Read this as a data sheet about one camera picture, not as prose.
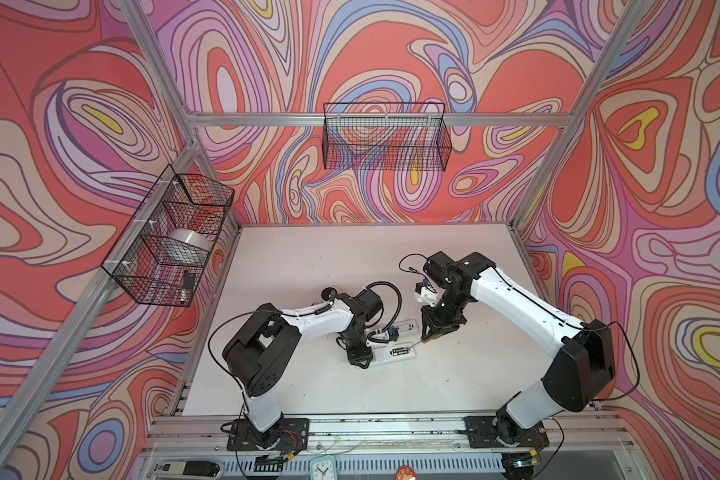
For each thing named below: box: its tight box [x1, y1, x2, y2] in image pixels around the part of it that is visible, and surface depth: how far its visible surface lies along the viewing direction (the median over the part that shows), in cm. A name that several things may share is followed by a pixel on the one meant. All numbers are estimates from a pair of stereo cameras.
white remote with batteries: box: [392, 319, 420, 343], surface depth 92 cm
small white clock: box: [309, 455, 338, 480], surface depth 69 cm
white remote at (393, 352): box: [372, 342, 417, 365], surface depth 87 cm
